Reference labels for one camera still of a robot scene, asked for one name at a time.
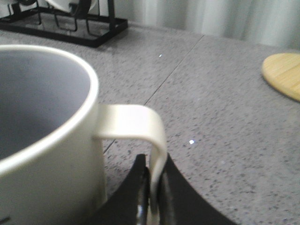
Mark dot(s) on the cream HOME mug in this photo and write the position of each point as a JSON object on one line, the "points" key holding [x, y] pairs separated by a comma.
{"points": [[51, 132]]}

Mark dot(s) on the black wire mug rack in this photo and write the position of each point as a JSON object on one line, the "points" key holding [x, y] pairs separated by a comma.
{"points": [[74, 21]]}

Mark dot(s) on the white mug black handle left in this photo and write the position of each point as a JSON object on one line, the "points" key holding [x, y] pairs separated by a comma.
{"points": [[27, 2]]}

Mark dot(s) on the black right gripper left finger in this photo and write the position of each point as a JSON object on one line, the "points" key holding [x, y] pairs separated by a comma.
{"points": [[129, 204]]}

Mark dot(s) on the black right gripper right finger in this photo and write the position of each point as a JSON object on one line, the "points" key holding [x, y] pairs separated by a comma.
{"points": [[180, 204]]}

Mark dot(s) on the wooden mug tree stand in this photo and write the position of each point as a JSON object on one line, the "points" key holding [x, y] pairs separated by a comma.
{"points": [[282, 72]]}

